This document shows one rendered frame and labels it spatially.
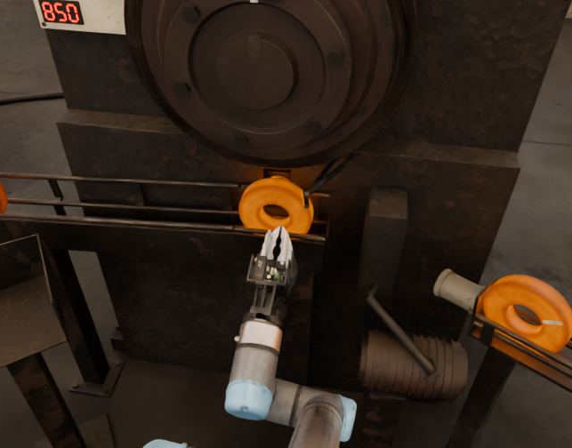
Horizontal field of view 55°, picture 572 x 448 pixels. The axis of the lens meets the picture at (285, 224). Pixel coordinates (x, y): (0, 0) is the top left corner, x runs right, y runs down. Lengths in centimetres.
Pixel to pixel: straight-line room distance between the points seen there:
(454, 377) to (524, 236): 126
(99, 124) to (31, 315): 42
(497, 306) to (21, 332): 92
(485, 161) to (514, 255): 118
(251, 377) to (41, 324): 48
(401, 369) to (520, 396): 74
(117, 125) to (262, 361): 59
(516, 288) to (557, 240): 139
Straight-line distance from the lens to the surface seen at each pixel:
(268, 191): 111
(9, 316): 127
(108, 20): 115
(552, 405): 191
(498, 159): 116
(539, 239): 240
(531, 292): 104
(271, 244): 107
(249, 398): 92
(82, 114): 129
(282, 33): 82
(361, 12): 84
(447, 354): 122
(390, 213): 108
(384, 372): 120
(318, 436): 85
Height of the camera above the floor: 149
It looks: 42 degrees down
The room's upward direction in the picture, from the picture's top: 1 degrees clockwise
